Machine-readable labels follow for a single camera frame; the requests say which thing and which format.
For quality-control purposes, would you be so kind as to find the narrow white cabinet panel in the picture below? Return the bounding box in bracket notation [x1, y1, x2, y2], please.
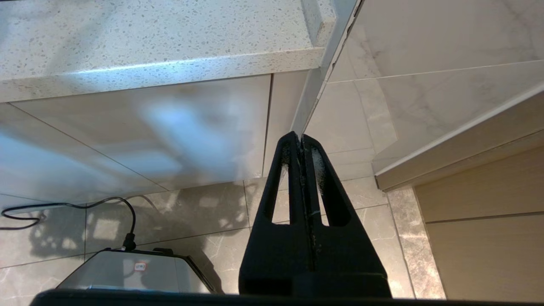
[263, 70, 310, 178]

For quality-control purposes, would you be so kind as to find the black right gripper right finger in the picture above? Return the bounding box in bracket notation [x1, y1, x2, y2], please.
[302, 134, 391, 297]

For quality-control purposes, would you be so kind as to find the gray robot base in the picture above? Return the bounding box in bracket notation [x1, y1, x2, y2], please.
[55, 248, 217, 294]

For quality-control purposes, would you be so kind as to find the black power cable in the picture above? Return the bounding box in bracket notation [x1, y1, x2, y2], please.
[0, 197, 136, 251]

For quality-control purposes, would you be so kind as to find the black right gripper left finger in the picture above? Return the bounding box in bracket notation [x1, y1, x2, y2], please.
[239, 132, 317, 297]

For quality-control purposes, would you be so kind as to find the light wooden cabinet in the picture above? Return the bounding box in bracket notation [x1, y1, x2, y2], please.
[374, 96, 544, 306]

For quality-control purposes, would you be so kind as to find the white base cabinet door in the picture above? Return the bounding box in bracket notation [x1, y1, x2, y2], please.
[0, 75, 272, 204]

